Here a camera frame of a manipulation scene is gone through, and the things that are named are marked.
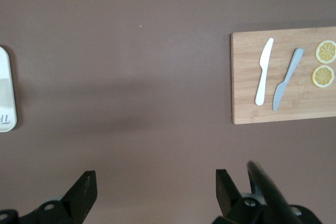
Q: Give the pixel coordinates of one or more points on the bamboo cutting board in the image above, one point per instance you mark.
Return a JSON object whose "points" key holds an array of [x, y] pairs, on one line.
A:
{"points": [[246, 77]]}

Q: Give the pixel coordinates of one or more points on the white plastic knife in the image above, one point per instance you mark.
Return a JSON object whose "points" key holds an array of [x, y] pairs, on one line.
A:
{"points": [[264, 72]]}

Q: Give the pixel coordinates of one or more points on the grey plastic knife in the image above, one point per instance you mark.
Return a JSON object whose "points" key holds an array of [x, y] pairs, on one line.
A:
{"points": [[287, 79]]}

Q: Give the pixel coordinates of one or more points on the cream tray with bear print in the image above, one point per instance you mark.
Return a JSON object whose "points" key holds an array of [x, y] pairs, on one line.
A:
{"points": [[6, 64]]}

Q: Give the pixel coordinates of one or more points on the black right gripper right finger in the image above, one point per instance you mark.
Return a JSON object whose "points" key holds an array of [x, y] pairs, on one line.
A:
{"points": [[231, 205]]}

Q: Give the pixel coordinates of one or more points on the yellow lemon slice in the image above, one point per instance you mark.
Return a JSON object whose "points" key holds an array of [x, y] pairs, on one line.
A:
{"points": [[323, 76], [326, 52]]}

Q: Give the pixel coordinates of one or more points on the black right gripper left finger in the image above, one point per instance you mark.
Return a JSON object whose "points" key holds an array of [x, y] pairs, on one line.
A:
{"points": [[76, 203]]}

